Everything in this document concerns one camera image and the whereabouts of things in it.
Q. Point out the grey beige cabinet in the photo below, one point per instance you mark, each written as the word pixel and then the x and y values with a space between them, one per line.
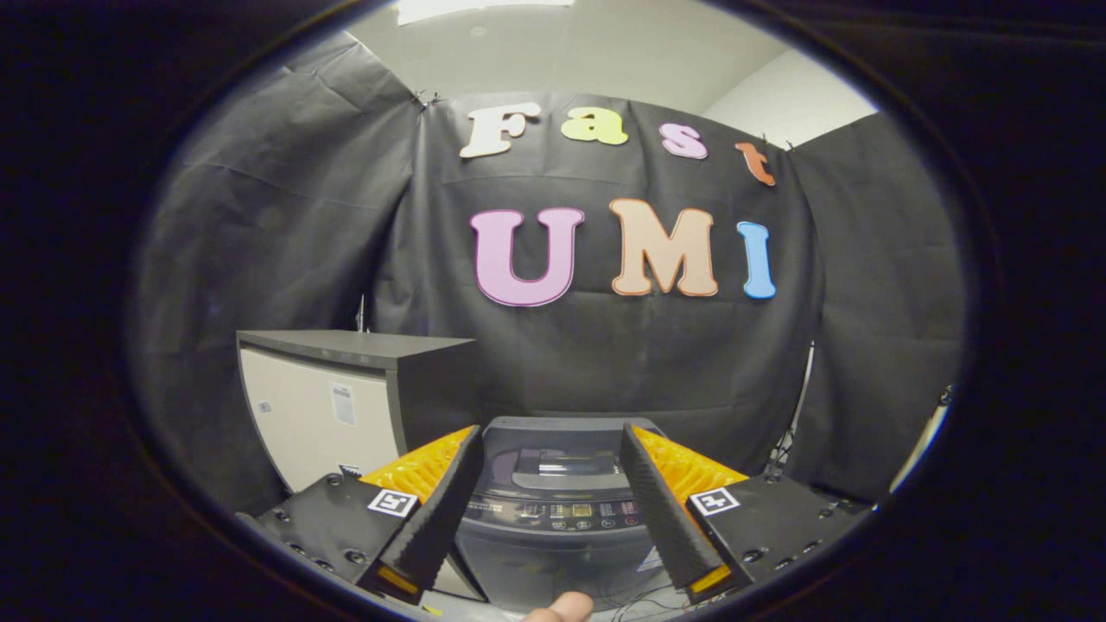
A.
pixel 302 415

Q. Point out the ceiling light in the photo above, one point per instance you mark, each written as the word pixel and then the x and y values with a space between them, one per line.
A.
pixel 475 9

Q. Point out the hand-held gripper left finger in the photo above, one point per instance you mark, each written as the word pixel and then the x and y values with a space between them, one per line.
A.
pixel 445 501

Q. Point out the backdrop stand pole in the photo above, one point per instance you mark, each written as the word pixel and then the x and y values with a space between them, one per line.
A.
pixel 360 313

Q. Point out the black backdrop cloth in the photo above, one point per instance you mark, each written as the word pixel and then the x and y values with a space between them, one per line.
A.
pixel 328 233

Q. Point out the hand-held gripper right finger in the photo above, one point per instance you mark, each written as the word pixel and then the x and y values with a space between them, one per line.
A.
pixel 661 510

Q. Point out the white pole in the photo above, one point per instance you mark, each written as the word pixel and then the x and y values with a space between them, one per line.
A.
pixel 924 441

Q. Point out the grey washing machine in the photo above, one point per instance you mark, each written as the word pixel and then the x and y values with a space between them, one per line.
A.
pixel 553 553

